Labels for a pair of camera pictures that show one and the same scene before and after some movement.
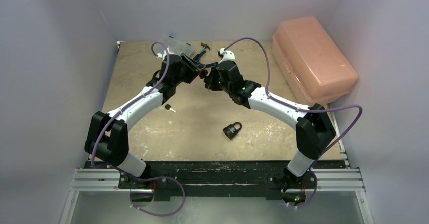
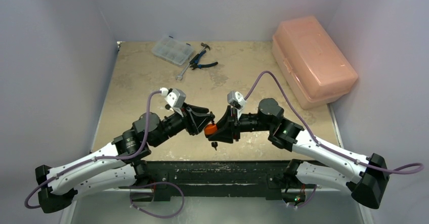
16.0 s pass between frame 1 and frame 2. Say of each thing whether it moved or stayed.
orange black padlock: moved
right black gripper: moved
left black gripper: moved
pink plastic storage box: stayed
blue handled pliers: stayed
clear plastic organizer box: stayed
